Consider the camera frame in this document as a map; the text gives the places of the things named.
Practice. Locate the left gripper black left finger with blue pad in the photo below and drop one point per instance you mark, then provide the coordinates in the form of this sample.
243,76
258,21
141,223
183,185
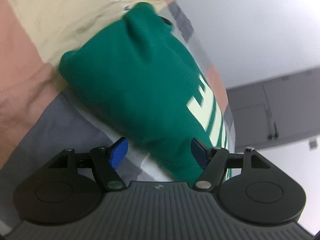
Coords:
71,185

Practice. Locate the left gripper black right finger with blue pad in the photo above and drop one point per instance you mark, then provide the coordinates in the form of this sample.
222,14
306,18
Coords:
248,186

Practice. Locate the green hoodie white lettering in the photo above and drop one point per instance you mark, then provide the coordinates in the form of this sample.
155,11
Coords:
145,83

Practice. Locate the grey door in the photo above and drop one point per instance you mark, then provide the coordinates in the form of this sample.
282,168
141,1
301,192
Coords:
292,101

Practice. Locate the pastel checkered bed sheet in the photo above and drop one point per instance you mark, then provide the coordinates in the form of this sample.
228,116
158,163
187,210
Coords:
39,114

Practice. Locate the black door handle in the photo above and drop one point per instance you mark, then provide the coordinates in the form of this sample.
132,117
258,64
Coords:
273,132

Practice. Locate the grey wall switch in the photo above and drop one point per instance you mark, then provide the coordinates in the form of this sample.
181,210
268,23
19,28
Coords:
313,144

